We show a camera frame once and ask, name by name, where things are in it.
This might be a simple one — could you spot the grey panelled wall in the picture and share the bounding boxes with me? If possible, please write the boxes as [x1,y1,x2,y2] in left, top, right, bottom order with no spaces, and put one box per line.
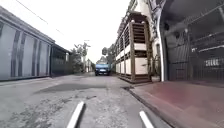
[0,5,56,82]

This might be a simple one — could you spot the dark metal gate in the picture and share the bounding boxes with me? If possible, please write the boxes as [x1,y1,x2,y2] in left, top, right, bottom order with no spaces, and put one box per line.
[50,43,72,78]

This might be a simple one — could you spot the overhead wires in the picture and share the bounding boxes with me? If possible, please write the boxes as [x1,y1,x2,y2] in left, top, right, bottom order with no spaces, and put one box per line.
[14,0,64,36]

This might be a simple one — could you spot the trees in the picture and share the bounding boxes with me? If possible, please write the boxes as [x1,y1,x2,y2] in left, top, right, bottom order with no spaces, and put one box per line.
[69,42,92,74]

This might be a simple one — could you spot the dark garage with metal gate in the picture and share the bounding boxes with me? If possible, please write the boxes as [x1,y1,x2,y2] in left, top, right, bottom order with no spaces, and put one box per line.
[156,0,224,83]

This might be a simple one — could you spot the grey concrete road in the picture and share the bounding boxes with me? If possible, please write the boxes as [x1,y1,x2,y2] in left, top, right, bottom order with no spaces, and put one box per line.
[0,71,174,128]

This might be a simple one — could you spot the wooden slatted white building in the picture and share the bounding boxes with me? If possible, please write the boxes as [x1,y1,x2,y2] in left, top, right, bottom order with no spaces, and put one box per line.
[113,11,154,84]

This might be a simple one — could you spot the robot's own part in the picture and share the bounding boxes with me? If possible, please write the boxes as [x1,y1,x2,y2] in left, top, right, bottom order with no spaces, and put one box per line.
[138,110,155,128]
[66,101,86,128]

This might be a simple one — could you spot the blue vehicle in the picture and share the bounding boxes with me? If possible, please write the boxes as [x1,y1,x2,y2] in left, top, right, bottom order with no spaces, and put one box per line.
[94,61,112,77]

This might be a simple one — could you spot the red paved driveway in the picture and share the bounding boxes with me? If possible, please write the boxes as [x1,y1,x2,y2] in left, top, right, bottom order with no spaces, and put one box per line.
[129,79,224,128]

